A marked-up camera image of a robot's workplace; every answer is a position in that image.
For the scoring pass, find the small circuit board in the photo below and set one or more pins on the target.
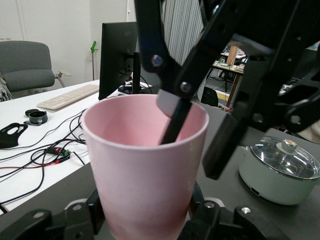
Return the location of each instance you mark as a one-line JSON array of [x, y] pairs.
[[58, 152]]

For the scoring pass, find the black face mask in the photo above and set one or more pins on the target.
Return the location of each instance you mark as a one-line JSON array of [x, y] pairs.
[[11, 136]]

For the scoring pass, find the pink plastic cup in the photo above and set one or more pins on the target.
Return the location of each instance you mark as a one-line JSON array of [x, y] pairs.
[[140, 180]]

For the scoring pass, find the pale green cooking pot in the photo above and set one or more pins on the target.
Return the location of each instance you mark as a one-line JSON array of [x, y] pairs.
[[275, 186]]

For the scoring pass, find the grey striped curtain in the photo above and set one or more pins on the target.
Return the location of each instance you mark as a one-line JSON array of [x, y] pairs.
[[182, 27]]

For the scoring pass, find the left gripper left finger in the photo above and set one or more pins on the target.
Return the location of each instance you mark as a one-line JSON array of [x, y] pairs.
[[75, 222]]

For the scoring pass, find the grey office chair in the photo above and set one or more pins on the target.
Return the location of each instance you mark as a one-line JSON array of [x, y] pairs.
[[25, 67]]

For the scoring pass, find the green tipped stick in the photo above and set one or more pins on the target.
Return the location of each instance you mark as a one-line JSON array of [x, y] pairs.
[[93, 50]]

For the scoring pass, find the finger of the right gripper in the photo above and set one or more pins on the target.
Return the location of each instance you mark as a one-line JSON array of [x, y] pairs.
[[230, 140], [180, 82]]

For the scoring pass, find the glass lid with tan knob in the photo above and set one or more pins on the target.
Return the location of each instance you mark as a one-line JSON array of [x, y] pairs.
[[280, 160]]

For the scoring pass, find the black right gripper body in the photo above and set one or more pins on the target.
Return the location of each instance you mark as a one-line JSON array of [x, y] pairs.
[[270, 22]]

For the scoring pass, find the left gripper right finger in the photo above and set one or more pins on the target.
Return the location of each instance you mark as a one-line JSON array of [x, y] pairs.
[[220, 225]]

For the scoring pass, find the black computer monitor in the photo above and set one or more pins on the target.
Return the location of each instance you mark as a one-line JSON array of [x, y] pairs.
[[117, 57]]

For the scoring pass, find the beige computer keyboard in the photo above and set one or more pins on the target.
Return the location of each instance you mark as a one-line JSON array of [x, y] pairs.
[[70, 97]]

